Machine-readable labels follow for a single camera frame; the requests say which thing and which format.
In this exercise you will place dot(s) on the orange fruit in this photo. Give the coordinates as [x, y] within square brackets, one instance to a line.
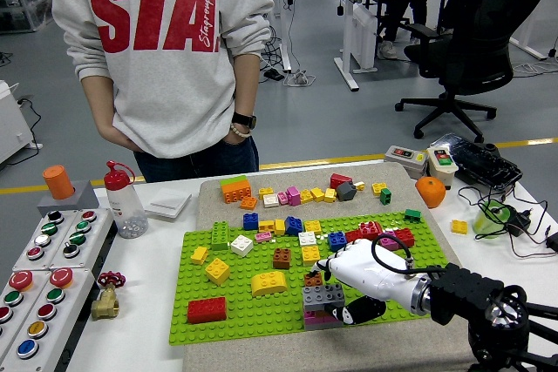
[430, 193]

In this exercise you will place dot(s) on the pink small brick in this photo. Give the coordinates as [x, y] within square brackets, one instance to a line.
[283, 198]

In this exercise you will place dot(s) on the red long brick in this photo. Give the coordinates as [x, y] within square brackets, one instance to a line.
[207, 310]

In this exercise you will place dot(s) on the grey box red mushroom button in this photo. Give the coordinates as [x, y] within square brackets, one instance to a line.
[20, 280]
[61, 278]

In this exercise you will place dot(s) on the black connector block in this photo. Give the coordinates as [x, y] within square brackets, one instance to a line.
[553, 242]

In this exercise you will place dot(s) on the white cabinet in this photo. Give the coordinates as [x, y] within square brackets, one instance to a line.
[11, 128]

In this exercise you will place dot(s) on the orange small brick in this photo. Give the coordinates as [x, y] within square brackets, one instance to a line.
[248, 203]

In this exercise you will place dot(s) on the light grey long brick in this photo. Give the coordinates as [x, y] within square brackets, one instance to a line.
[318, 295]

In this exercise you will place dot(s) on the dark green brick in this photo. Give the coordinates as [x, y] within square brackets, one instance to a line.
[413, 215]

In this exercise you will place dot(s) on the lime green flat brick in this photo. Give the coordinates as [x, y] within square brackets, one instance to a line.
[233, 180]

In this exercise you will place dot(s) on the yellow arch brick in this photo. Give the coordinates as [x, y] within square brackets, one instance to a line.
[269, 283]

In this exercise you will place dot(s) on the pink flat brick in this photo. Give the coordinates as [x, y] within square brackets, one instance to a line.
[263, 237]

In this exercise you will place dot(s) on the lime green tall brick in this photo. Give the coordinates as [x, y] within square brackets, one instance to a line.
[220, 237]

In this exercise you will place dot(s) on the grey-brown foam mat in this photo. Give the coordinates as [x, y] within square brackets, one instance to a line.
[244, 356]

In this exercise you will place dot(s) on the standing person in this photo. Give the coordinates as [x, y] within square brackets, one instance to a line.
[165, 93]

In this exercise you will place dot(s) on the black wristwatch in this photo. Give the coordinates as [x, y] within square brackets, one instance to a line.
[244, 120]

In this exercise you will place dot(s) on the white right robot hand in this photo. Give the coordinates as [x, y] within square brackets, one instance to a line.
[366, 272]

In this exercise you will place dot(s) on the seated person dark trousers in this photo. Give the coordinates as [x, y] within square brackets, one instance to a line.
[394, 19]

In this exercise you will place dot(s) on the green translucent cup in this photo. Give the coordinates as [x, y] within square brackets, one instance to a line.
[488, 226]

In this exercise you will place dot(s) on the black power strip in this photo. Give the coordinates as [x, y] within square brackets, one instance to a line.
[274, 75]

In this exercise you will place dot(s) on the small yellow white piece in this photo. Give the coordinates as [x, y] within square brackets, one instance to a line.
[360, 185]

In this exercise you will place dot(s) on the dark grey sloped brick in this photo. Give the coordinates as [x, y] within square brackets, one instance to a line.
[346, 191]

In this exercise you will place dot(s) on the person's right forearm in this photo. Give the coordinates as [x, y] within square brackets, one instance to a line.
[99, 106]

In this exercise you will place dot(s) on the clear plastic crate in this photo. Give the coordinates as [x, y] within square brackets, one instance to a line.
[26, 8]

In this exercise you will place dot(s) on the blue square brick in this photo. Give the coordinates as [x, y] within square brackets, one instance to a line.
[338, 241]
[250, 221]
[294, 226]

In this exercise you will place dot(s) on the grey flat base brick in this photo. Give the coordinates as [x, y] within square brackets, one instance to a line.
[320, 327]

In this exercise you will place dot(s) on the white desk leg frame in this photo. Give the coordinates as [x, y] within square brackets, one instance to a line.
[529, 49]

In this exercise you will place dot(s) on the grey square block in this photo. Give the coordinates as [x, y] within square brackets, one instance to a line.
[83, 200]

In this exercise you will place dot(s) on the white wall switch plate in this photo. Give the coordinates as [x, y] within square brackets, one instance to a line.
[168, 206]

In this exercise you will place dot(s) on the yellow square brick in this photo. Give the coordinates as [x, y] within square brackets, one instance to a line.
[379, 189]
[459, 227]
[267, 226]
[317, 194]
[266, 193]
[217, 271]
[313, 227]
[280, 227]
[311, 255]
[330, 195]
[306, 196]

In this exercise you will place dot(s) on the magenta square brick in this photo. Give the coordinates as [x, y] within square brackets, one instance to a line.
[293, 196]
[390, 243]

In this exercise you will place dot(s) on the clear bottle red cap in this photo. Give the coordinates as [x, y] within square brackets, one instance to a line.
[124, 206]

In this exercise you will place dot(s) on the brown square brick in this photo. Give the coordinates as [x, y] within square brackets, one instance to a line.
[282, 259]
[313, 279]

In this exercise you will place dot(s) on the person's left forearm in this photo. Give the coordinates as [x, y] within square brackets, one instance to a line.
[246, 89]

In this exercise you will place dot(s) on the white red-green switch box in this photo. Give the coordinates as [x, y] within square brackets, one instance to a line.
[442, 171]

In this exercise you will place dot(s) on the white floor adapter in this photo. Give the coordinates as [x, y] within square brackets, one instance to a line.
[300, 80]

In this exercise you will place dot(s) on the grey four-button box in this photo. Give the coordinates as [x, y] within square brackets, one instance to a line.
[83, 226]
[49, 228]

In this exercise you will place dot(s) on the green small brick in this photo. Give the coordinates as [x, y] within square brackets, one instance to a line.
[385, 197]

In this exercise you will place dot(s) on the white computer tower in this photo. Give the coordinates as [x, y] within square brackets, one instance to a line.
[362, 41]

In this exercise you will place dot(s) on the orange large brick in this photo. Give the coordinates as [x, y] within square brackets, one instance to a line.
[235, 193]

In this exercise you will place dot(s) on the brass valve red handwheel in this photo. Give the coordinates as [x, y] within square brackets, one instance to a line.
[104, 304]

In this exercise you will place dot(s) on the magenta wide brick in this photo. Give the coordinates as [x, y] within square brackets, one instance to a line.
[311, 317]

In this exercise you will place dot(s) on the black office chair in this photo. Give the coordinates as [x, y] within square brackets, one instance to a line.
[479, 41]

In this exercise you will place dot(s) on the black power adapter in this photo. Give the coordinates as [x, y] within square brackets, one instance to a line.
[519, 220]

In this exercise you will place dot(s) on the grey two-button switch box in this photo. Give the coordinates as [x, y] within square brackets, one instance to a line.
[405, 165]

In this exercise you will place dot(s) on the black handheld controller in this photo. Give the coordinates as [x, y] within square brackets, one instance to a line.
[479, 163]

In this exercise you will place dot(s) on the yellow small brick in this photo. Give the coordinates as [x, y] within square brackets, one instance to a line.
[199, 254]

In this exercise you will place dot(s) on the white square brick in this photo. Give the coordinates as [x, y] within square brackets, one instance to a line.
[242, 246]
[308, 238]
[270, 200]

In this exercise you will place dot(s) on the orange cylinder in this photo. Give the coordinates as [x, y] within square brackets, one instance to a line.
[59, 182]

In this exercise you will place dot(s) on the green studded baseplate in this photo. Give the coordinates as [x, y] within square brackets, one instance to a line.
[261, 324]

